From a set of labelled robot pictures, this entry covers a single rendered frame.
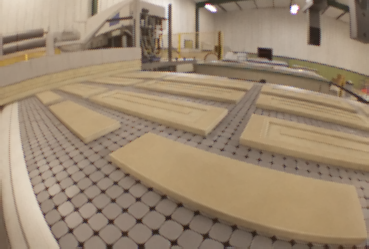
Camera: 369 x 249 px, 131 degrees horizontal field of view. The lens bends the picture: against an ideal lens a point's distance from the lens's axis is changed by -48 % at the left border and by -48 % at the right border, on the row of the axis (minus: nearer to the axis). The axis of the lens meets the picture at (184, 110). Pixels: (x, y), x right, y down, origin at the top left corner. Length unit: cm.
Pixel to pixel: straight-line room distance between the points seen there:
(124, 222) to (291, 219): 23
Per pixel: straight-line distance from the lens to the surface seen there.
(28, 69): 175
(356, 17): 41
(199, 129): 43
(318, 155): 43
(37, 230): 31
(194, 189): 26
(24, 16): 632
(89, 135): 46
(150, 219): 25
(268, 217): 24
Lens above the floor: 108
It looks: 20 degrees down
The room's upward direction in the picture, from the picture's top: straight up
